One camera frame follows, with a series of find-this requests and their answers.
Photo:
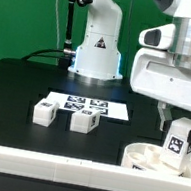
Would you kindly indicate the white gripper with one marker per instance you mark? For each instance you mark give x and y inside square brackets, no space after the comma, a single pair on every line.
[154,75]

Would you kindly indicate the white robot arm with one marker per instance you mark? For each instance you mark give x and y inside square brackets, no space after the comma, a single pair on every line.
[98,57]

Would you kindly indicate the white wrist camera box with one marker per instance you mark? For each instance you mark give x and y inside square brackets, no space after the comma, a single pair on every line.
[158,37]

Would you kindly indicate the white marker base plate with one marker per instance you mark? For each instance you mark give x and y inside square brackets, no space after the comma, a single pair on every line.
[107,108]

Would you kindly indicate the white U-shaped fence wall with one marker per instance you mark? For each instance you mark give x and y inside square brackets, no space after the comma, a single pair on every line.
[85,173]

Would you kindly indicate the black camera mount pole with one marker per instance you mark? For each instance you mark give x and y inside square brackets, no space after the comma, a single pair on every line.
[65,60]

